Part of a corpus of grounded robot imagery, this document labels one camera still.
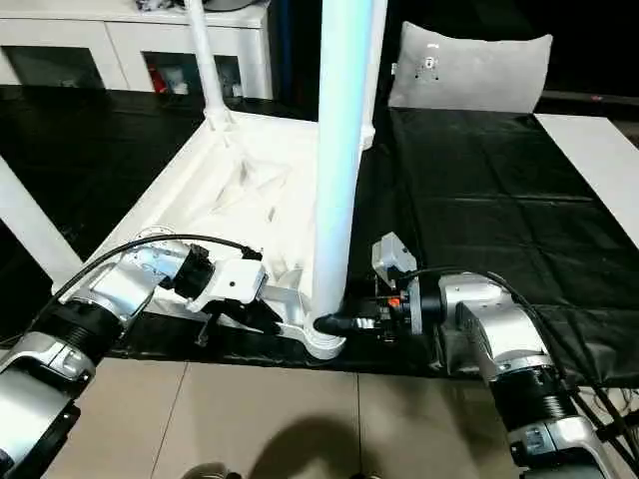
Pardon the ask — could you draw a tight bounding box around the grey cushion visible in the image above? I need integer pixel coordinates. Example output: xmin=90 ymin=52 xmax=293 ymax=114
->
xmin=387 ymin=21 xmax=554 ymax=114

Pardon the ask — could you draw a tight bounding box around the grey bag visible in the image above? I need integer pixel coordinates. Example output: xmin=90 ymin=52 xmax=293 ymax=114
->
xmin=204 ymin=0 xmax=271 ymax=11

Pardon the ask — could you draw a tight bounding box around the black mat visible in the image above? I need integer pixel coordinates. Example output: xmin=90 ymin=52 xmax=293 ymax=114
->
xmin=0 ymin=84 xmax=639 ymax=388

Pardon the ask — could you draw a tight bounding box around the black bar with red light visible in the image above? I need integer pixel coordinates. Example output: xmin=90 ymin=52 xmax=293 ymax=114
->
xmin=541 ymin=91 xmax=639 ymax=104

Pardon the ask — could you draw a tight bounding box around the white cabinet with glass doors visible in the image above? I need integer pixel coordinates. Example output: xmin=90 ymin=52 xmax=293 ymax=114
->
xmin=0 ymin=0 xmax=274 ymax=99

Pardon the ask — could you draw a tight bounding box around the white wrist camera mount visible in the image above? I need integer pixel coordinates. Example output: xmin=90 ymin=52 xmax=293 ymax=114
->
xmin=189 ymin=256 xmax=269 ymax=313
xmin=371 ymin=233 xmax=423 ymax=335

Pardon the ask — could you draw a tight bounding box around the white plastic table top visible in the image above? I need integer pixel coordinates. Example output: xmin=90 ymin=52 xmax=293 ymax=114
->
xmin=52 ymin=109 xmax=375 ymax=360

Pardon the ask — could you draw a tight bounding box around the black metal frame bar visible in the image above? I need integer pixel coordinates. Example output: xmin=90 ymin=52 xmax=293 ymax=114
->
xmin=596 ymin=416 xmax=639 ymax=443

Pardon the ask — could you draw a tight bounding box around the white flat panel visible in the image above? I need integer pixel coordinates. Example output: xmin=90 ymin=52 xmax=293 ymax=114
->
xmin=533 ymin=113 xmax=639 ymax=250

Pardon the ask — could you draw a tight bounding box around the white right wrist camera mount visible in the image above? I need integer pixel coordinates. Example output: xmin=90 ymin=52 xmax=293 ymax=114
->
xmin=371 ymin=233 xmax=423 ymax=335

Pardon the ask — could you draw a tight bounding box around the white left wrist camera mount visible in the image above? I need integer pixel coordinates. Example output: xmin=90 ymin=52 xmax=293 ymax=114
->
xmin=189 ymin=256 xmax=269 ymax=313

